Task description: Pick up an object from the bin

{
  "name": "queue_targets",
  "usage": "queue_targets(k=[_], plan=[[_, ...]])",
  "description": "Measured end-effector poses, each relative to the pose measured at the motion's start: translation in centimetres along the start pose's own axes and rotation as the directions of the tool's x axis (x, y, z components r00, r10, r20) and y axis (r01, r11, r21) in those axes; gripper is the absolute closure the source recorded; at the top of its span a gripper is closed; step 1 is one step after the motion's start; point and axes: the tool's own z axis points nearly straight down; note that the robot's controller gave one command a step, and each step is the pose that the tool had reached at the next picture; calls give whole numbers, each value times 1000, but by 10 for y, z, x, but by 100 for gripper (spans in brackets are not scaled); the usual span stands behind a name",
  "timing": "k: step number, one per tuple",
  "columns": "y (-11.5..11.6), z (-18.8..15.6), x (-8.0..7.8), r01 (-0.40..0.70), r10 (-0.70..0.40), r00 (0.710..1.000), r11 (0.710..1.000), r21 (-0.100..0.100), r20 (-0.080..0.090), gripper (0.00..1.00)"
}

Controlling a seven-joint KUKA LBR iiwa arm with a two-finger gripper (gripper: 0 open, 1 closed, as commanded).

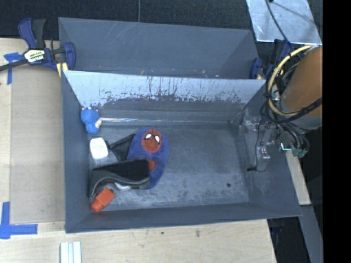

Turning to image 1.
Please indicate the small white plastic box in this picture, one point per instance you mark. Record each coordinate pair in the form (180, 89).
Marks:
(98, 148)

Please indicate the blue plush toy animal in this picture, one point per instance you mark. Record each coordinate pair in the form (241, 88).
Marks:
(90, 118)

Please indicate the blue slipper with red face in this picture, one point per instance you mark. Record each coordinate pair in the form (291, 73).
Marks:
(157, 160)

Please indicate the grey metal bin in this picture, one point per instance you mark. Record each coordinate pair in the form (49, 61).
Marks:
(197, 160)

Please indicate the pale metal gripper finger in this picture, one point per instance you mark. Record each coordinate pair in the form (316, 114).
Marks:
(266, 157)
(259, 160)

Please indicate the orange-red plastic block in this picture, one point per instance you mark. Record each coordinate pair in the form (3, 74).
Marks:
(102, 200)

